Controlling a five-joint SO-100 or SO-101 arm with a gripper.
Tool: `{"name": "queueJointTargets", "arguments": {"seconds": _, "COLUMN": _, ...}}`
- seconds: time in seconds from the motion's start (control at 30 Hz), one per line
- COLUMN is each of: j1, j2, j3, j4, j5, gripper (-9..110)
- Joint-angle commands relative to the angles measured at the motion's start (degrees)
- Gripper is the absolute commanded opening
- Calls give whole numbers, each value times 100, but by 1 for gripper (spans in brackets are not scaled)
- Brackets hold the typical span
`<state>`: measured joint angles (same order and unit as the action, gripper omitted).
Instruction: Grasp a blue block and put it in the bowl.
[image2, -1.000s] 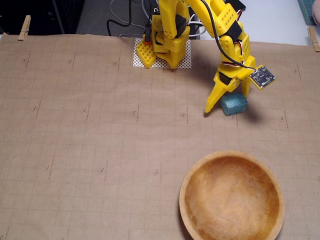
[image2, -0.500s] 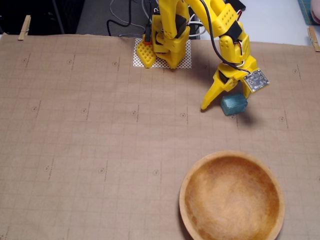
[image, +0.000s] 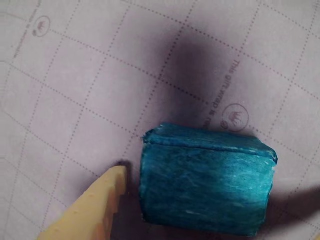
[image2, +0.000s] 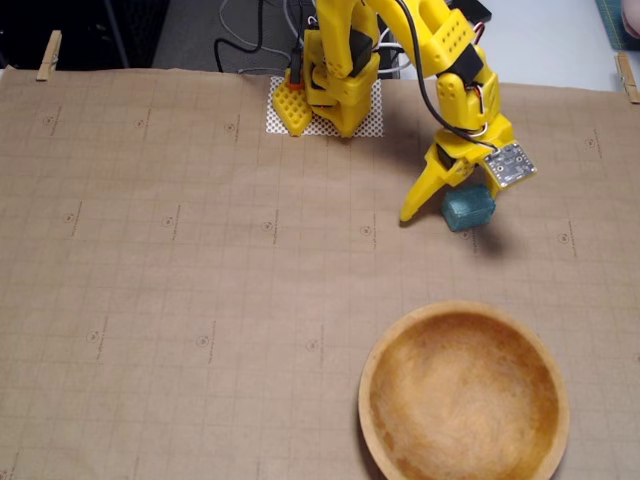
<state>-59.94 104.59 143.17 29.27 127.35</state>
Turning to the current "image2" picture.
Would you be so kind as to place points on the brown gridded paper mat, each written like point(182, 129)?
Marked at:
point(150, 275)

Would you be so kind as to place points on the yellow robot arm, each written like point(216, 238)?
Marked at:
point(425, 30)

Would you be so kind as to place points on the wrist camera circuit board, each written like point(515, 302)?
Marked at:
point(510, 165)

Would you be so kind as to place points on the person's hand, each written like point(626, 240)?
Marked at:
point(632, 15)

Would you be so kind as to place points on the yellow robot base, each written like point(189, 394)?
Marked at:
point(292, 107)

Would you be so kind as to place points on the round wooden bowl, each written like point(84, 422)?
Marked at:
point(465, 395)

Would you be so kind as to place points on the green cutting mat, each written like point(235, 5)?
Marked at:
point(610, 22)

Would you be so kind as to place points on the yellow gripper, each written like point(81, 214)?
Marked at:
point(434, 176)

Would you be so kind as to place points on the black adapter box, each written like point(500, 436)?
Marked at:
point(477, 10)

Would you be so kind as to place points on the white perforated mat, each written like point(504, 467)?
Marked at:
point(372, 127)

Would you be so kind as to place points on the grey metal leg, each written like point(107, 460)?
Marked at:
point(117, 35)

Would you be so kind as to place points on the blue block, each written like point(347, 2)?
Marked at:
point(467, 210)

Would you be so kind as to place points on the wooden clothespin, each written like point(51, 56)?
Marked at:
point(49, 55)
point(627, 77)

